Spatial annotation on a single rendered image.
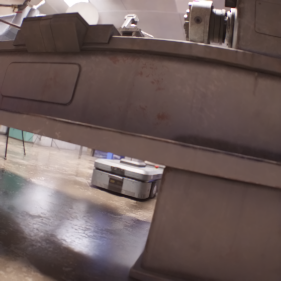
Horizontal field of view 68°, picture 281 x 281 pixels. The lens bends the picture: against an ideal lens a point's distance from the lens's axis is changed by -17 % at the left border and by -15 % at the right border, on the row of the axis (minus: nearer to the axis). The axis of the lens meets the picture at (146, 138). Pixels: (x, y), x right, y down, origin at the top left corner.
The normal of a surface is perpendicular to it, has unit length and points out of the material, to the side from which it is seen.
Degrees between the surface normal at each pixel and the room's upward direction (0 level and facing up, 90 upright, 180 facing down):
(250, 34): 90
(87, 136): 90
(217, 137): 90
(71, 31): 141
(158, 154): 90
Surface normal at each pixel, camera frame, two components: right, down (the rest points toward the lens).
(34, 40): -0.31, 0.70
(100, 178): -0.29, -0.11
